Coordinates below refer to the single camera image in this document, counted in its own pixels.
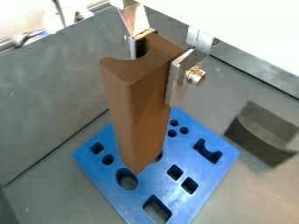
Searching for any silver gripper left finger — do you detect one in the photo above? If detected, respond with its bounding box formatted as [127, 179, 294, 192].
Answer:
[109, 0, 156, 60]

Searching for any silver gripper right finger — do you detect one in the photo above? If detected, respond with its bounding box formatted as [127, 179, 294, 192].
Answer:
[164, 26, 213, 107]

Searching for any brown arch block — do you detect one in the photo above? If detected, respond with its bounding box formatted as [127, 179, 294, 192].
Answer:
[99, 33, 183, 174]

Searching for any dark grey foam mat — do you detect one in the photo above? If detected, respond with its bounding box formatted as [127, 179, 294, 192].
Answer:
[0, 8, 299, 186]

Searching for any blue shape-sorting board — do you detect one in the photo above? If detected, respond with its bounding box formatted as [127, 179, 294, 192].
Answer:
[73, 108, 239, 224]

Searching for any black cable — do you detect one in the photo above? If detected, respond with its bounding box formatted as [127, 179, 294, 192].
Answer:
[52, 0, 68, 29]

